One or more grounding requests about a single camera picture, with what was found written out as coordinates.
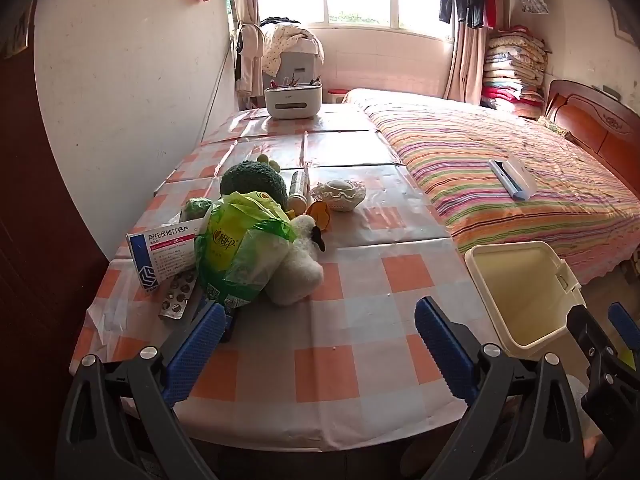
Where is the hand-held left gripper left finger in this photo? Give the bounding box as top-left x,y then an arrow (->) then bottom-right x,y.
55,300 -> 228,480

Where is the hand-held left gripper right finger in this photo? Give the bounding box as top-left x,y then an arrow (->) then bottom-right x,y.
414,296 -> 586,480

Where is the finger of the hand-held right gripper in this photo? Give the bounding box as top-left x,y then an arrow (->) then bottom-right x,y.
566,304 -> 621,376
607,301 -> 640,361

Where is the silver blister pack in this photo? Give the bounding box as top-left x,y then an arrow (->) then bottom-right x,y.
159,270 -> 198,322

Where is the cream plastic bin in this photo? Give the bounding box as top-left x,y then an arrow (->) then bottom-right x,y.
465,241 -> 587,361

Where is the white medicine box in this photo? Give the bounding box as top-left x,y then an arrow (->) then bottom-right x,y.
126,220 -> 211,293

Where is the green plastic bag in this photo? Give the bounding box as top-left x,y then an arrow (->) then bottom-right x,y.
194,191 -> 298,311

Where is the white sheep plush toy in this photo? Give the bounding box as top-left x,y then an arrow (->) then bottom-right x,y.
265,214 -> 326,307

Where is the green broccoli plush toy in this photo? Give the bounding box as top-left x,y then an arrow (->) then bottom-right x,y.
220,154 -> 290,213

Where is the orange peel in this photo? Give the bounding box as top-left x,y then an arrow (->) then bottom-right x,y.
306,201 -> 332,233

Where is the white tube bottle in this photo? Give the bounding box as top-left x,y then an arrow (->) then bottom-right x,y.
286,170 -> 311,213

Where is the white lace basket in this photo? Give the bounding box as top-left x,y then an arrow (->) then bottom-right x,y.
310,179 -> 367,212

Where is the striped bed blanket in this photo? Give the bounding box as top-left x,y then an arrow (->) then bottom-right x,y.
345,87 -> 640,286

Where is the white blue plastic case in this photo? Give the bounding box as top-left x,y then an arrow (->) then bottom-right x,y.
489,156 -> 538,200

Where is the dark brown wooden door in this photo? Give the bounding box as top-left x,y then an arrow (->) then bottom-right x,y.
0,50 -> 111,480

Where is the brown wooden headboard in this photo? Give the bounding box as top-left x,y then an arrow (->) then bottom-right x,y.
542,79 -> 640,181

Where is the patterned pillow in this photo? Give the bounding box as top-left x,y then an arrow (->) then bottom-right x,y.
537,116 -> 572,139

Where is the white tissue box organizer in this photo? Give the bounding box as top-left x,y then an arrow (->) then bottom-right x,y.
264,75 -> 326,120

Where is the stack of folded quilts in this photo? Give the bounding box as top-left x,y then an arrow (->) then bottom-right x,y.
481,25 -> 551,120

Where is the white hanging garment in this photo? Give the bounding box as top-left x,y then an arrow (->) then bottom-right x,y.
236,22 -> 266,96

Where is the white floor appliance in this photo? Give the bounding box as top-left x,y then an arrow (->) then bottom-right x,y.
277,40 -> 323,88

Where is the white polka dot cloth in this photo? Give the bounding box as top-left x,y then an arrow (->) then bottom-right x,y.
260,22 -> 325,76

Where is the thin wall cable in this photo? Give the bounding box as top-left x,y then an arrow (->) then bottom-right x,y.
200,42 -> 237,141

